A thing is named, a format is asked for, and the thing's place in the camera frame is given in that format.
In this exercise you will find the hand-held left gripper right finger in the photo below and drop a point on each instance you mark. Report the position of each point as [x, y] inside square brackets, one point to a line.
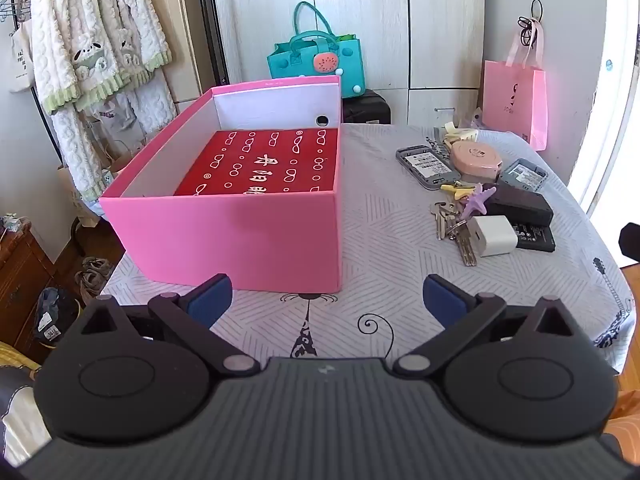
[442, 302]

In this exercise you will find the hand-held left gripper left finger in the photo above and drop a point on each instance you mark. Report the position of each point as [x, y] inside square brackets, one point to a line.
[210, 301]

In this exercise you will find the silver key bunch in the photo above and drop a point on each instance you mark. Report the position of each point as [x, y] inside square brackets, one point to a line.
[467, 247]

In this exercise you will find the pink cardboard box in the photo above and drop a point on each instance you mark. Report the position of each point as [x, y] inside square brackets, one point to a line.
[225, 240]

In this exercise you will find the white charger cube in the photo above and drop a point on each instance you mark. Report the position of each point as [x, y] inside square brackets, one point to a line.
[492, 237]

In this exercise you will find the black battery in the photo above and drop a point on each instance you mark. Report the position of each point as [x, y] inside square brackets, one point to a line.
[537, 239]

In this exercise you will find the purple star hair clip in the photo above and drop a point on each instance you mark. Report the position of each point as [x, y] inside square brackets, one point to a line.
[475, 201]

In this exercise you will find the black rectangular box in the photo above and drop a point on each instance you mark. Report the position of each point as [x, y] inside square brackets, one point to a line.
[520, 205]

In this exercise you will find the blue grey pocket router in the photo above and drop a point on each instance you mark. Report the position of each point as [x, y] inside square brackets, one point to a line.
[522, 175]

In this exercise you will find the dark grey pocket router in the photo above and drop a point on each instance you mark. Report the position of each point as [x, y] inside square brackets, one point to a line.
[425, 165]

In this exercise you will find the pink round case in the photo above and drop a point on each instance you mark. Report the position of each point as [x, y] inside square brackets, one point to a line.
[475, 160]

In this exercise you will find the white patterned tablecloth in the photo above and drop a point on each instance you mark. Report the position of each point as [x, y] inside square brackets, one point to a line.
[390, 220]

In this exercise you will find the grey sneaker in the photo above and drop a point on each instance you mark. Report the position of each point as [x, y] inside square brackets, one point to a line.
[97, 265]
[89, 285]

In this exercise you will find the red printed sheet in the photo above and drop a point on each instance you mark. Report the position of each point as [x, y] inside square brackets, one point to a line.
[260, 160]

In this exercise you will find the black clothes rack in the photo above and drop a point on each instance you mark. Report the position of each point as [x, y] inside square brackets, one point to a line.
[74, 227]

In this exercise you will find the blue denim cloth with tags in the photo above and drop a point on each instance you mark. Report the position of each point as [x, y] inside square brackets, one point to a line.
[52, 312]

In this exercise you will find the white green plastic bag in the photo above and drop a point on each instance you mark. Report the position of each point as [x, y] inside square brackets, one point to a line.
[107, 178]

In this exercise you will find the pink gift bag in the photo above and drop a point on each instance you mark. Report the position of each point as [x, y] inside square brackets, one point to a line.
[515, 100]

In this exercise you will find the wooden cabinet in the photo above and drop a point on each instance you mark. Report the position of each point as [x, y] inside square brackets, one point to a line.
[20, 280]

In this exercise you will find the brown paper shopping bag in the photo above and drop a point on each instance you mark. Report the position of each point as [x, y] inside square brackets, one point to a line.
[75, 150]

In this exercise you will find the white printed plastic bag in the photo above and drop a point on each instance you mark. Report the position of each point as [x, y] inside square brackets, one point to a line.
[114, 117]

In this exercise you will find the black suitcase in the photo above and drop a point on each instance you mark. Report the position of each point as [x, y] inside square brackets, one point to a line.
[367, 107]

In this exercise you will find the yellow black printed cushion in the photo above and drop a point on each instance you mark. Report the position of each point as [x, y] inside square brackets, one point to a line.
[15, 385]

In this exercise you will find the teal felt handbag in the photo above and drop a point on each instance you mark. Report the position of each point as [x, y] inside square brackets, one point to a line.
[350, 60]

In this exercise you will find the white wardrobe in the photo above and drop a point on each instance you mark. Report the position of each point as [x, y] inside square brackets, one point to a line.
[440, 35]

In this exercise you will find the white tote bag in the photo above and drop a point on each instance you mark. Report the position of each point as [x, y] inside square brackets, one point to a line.
[20, 60]

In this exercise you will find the cream fleece jacket green trim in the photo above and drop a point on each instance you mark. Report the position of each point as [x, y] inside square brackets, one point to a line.
[90, 10]

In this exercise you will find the black door frame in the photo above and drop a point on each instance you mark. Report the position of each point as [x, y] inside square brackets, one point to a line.
[212, 20]

